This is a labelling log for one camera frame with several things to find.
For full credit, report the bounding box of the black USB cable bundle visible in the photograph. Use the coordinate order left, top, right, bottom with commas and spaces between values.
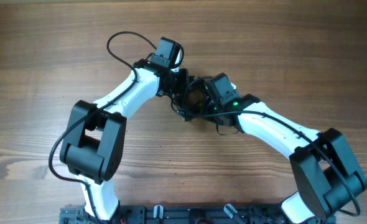
170, 75, 214, 123

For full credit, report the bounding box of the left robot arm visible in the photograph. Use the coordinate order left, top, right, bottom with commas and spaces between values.
56, 37, 185, 223

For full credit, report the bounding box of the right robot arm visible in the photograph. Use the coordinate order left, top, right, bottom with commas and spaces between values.
205, 73, 367, 223

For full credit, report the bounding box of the black right camera cable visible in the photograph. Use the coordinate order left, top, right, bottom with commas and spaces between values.
183, 76, 361, 218

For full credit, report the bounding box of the black camera cable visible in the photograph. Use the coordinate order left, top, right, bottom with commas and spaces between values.
48, 30, 157, 224
183, 76, 361, 218

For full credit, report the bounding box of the black left camera cable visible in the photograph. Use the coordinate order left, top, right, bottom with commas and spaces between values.
48, 30, 157, 224

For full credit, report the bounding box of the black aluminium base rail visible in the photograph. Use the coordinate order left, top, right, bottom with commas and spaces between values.
58, 203, 337, 224

